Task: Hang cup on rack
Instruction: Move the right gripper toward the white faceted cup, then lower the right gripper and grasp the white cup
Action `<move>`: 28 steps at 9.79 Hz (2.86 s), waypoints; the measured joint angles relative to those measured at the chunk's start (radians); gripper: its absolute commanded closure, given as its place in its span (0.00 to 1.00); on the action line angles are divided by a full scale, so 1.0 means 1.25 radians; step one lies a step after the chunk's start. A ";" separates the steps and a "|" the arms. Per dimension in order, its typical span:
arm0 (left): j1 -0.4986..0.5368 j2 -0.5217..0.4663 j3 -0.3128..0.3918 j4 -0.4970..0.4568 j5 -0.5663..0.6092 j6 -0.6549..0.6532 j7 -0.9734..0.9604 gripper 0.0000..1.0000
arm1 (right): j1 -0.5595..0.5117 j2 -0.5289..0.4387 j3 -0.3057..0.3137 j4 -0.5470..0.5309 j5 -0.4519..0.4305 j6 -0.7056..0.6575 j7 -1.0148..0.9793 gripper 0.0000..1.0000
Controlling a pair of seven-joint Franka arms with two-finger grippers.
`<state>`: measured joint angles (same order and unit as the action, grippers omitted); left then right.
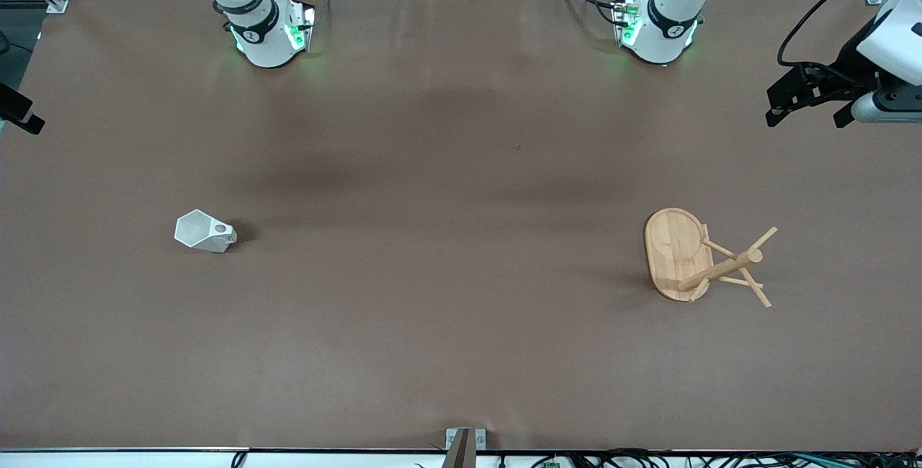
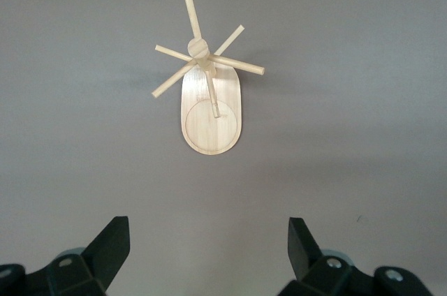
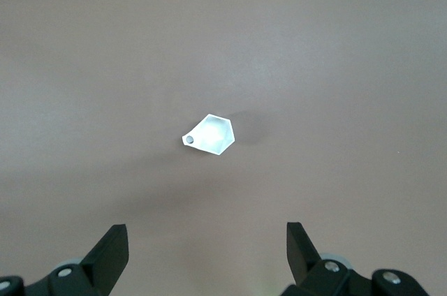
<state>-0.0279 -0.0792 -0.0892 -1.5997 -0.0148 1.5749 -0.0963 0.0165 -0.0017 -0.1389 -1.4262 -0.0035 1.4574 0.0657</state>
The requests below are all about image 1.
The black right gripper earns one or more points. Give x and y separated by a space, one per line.
16 109

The white faceted cup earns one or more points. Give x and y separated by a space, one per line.
205 232

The metal table edge bracket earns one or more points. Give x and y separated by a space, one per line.
468 439

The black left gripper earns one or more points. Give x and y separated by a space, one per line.
853 59

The wooden cup rack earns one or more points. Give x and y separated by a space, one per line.
673 248

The brown table cover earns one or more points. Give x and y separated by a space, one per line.
432 309

